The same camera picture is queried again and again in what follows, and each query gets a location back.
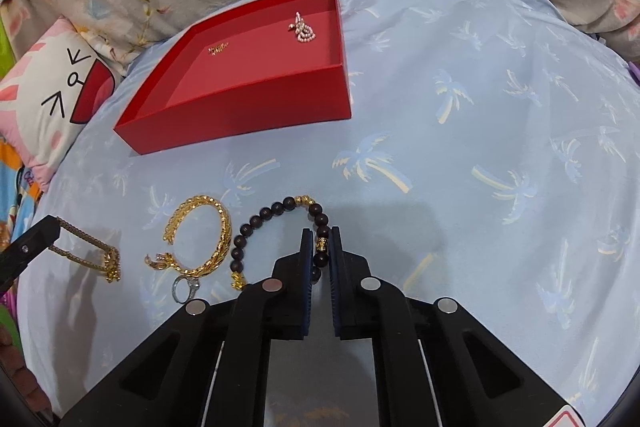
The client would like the silver ring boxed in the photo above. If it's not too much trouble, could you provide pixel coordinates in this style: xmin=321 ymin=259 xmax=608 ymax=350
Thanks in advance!
xmin=171 ymin=275 xmax=201 ymax=306

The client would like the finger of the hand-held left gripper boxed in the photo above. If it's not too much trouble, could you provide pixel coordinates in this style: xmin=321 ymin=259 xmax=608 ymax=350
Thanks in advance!
xmin=0 ymin=214 xmax=62 ymax=298

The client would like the dark wooden bead bracelet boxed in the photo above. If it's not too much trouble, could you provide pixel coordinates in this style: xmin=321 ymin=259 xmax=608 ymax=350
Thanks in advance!
xmin=229 ymin=194 xmax=332 ymax=293

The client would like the white cartoon face pillow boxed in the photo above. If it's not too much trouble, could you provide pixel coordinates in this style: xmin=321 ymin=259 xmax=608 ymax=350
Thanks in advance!
xmin=0 ymin=17 xmax=119 ymax=188

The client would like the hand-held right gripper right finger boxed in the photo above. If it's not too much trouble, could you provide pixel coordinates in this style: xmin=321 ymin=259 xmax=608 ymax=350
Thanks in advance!
xmin=329 ymin=227 xmax=587 ymax=427

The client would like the pearl bead bracelet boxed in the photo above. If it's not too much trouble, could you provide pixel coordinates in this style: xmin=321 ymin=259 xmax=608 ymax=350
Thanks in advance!
xmin=287 ymin=12 xmax=319 ymax=46

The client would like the gold link chain bracelet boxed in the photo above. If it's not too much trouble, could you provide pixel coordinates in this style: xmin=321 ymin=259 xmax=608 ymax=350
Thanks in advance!
xmin=50 ymin=216 xmax=123 ymax=284

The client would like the colourful printed cloth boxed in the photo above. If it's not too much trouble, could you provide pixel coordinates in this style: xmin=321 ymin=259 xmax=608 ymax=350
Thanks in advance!
xmin=0 ymin=137 xmax=47 ymax=259

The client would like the red cardboard box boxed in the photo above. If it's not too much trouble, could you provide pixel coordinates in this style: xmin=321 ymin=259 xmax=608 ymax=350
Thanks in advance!
xmin=112 ymin=0 xmax=353 ymax=156

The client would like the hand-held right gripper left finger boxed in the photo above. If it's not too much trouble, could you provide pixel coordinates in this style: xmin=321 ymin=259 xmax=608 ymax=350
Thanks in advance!
xmin=59 ymin=228 xmax=314 ymax=427

